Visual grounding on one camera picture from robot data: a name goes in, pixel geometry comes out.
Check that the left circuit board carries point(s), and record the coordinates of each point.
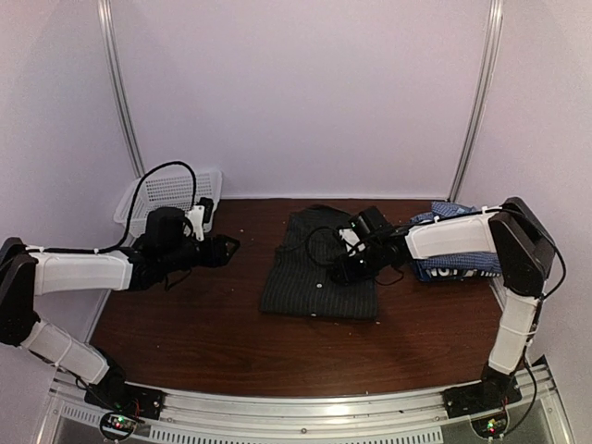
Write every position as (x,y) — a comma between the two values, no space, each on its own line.
(116,426)

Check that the front aluminium rail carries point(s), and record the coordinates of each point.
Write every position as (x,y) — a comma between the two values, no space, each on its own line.
(418,416)

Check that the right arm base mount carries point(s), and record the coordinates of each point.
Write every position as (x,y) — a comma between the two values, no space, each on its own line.
(480,397)

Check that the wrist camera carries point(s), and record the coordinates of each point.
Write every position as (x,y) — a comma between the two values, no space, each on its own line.
(360,227)
(167,227)

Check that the circuit board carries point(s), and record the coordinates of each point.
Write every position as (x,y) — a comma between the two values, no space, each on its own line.
(490,427)
(116,426)

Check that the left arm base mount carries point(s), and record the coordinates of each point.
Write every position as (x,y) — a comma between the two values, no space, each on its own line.
(134,401)

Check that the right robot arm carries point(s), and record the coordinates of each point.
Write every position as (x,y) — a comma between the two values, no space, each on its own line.
(511,231)

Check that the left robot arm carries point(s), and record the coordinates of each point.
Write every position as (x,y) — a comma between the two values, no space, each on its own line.
(28,272)

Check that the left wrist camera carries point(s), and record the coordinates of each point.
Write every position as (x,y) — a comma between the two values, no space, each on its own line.
(167,227)

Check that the right aluminium frame post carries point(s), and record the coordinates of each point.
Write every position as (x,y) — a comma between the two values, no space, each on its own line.
(484,79)

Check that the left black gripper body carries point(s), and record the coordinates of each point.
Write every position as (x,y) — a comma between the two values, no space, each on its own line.
(176,258)

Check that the right circuit board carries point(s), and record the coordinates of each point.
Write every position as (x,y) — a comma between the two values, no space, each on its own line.
(490,427)

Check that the navy shirt white print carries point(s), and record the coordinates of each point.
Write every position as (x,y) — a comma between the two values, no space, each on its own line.
(436,274)

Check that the dark pinstriped long sleeve shirt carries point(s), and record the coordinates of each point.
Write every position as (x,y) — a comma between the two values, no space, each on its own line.
(298,284)

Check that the left aluminium frame post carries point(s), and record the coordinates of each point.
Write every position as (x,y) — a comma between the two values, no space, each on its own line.
(105,14)

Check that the aluminium frame post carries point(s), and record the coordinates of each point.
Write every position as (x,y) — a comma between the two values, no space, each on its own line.
(105,14)
(484,79)

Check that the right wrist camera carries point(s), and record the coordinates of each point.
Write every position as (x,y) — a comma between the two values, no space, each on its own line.
(360,227)

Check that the white perforated plastic basket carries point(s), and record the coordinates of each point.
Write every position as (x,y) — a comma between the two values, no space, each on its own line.
(172,186)

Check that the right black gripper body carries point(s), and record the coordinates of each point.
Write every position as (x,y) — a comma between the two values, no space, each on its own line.
(364,269)

